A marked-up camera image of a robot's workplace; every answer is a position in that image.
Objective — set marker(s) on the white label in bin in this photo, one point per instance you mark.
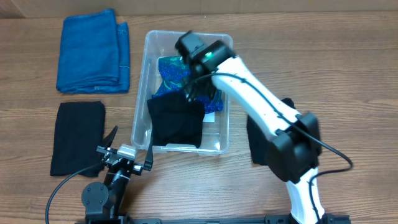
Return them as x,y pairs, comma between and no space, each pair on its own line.
209,118

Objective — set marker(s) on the black cloth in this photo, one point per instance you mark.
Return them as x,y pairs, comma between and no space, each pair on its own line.
79,130
175,120
258,144

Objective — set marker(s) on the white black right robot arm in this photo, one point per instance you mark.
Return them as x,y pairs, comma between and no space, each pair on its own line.
292,138

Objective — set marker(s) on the folded blue denim jeans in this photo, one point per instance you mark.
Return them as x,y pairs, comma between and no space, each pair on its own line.
94,54

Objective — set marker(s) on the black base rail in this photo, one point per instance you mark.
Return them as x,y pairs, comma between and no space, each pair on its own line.
270,219

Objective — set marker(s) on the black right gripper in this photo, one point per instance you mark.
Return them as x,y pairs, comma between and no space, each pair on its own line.
193,90

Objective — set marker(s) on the shiny blue green cloth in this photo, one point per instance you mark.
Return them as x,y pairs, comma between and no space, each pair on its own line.
174,73

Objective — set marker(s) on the clear plastic storage bin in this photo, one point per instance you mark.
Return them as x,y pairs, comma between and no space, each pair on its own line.
215,136

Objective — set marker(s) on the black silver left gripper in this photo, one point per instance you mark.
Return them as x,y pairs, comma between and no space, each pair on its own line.
138,168

